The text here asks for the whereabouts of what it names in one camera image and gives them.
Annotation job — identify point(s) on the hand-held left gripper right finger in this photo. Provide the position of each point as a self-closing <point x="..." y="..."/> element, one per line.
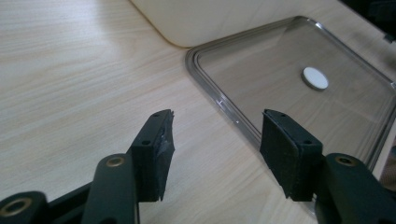
<point x="288" y="155"/>

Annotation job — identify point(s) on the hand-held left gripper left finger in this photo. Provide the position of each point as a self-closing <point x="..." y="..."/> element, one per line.
<point x="148" y="161"/>

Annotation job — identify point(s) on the clear square glass lid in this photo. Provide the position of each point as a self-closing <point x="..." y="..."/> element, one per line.
<point x="280" y="62"/>

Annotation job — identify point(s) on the cream rounded container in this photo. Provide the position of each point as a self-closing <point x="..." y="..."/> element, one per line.
<point x="218" y="18"/>

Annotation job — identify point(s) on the dark object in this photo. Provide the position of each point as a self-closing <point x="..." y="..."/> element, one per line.
<point x="378" y="15"/>

